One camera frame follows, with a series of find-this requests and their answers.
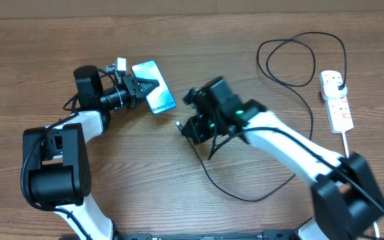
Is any blue Samsung Galaxy smartphone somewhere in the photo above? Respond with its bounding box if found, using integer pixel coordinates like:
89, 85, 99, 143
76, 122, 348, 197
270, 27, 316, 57
131, 61, 177, 115

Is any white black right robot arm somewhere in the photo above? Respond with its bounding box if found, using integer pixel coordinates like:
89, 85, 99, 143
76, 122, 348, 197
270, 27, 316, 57
178, 77, 384, 239

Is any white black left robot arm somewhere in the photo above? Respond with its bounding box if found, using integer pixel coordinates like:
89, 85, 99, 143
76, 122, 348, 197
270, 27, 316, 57
20, 65, 159, 239

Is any white charger plug adapter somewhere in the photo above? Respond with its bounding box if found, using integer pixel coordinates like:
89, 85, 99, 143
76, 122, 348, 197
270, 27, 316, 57
321, 82, 348, 101

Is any white power extension strip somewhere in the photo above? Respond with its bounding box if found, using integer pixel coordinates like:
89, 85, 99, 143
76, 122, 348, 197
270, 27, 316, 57
319, 70, 354, 133

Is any white extension strip cord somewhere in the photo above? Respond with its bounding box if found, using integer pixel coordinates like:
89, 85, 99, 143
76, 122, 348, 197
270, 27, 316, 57
341, 131, 381, 239

